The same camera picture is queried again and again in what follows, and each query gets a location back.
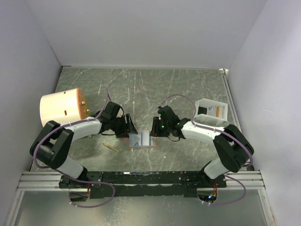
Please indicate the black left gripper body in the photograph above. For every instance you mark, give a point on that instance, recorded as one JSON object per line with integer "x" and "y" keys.
{"x": 118, "y": 125}

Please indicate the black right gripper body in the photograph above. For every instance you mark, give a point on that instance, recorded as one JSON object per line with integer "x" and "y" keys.
{"x": 161, "y": 129}

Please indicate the silver VIP card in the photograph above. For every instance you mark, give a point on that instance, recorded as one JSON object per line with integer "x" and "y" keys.
{"x": 135, "y": 140}

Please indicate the white magnetic stripe card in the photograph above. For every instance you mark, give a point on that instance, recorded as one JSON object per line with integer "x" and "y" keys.
{"x": 145, "y": 135}

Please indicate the brown leather card holder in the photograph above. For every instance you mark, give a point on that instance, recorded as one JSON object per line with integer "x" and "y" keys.
{"x": 152, "y": 139}

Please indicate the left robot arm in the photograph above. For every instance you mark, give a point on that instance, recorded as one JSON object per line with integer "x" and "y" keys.
{"x": 52, "y": 145}

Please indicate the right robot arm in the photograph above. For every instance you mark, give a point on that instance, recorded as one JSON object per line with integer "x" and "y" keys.
{"x": 232, "y": 147}

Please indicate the black VIP card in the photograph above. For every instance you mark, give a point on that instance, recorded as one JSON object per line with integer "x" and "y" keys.
{"x": 202, "y": 110}

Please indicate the white card storage box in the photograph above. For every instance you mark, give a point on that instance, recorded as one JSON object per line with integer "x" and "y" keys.
{"x": 210, "y": 119}

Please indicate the stack of cards in box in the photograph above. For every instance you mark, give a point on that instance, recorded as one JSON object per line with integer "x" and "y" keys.
{"x": 216, "y": 111}

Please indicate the gold pencil stick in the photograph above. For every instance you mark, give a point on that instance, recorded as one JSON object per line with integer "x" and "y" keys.
{"x": 111, "y": 147}

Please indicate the white cylinder toy with studs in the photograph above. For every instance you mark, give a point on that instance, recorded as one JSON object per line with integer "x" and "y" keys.
{"x": 64, "y": 107}

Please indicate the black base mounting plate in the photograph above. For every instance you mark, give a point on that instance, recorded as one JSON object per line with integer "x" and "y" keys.
{"x": 136, "y": 184}

